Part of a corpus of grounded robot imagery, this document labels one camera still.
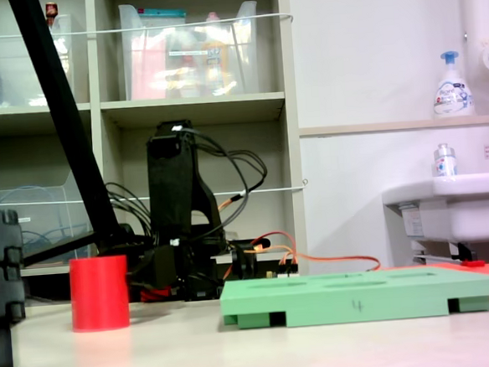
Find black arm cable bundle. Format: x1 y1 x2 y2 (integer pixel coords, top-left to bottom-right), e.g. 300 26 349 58
101 121 275 261

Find wide clear plastic bin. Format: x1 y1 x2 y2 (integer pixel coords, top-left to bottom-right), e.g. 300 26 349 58
117 0 264 103

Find narrow clear plastic bin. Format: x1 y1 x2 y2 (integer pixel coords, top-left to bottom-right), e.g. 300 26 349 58
0 13 80 110

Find white ceramic sink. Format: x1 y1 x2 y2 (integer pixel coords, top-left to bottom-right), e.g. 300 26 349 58
380 172 489 250

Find beige shelf unit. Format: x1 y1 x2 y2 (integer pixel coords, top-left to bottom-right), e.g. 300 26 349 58
0 0 311 297

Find black smooth-legged tripod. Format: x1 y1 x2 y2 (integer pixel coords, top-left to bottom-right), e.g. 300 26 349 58
4 0 143 312

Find green shape sorting board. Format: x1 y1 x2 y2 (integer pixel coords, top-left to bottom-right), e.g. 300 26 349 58
218 261 489 333

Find clear bin with cables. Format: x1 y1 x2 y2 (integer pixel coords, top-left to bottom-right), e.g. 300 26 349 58
0 168 99 266

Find yellow bottle pink cap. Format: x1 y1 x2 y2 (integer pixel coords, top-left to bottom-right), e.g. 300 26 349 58
198 10 234 96

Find small clear bottle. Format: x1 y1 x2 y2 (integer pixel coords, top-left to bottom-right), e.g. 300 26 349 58
430 142 459 178

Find red cylinder block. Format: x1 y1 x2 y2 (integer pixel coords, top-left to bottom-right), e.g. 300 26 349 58
68 254 133 333

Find thin orange cable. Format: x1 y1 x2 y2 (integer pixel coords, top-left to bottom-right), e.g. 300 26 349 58
216 184 383 283

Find pink packet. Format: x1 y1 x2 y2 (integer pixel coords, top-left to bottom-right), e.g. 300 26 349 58
126 33 171 101

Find white wire rod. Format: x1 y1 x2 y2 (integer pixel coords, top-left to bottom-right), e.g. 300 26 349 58
0 11 295 44
0 178 310 212

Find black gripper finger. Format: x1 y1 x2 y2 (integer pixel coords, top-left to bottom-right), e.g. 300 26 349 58
126 251 157 287

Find brown bottle neck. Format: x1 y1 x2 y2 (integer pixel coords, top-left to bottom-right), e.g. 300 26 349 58
44 1 60 27

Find white soap pump bottle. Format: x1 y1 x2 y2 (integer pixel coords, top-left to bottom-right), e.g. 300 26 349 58
430 49 476 120

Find small controller circuit board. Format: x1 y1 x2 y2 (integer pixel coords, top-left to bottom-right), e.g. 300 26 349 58
263 263 300 282

